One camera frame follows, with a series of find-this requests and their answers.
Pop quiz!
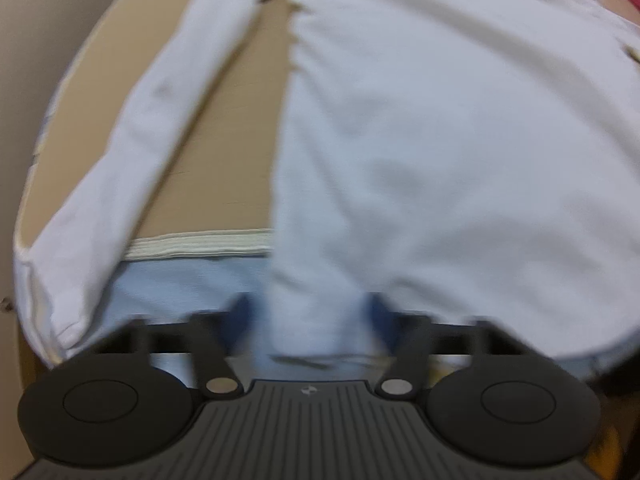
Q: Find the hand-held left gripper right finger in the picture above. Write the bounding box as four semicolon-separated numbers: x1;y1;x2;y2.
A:
362;292;507;402

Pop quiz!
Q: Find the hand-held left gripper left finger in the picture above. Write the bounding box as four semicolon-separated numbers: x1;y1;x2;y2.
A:
126;292;255;402

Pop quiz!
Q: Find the white long-sleeve shirt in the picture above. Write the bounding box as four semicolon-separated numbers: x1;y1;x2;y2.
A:
14;0;640;376

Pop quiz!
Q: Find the light blue bed sheet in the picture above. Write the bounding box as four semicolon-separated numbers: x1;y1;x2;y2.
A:
97;255;275;356

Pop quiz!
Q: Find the tan mattress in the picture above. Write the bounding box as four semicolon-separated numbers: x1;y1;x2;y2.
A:
12;0;301;266

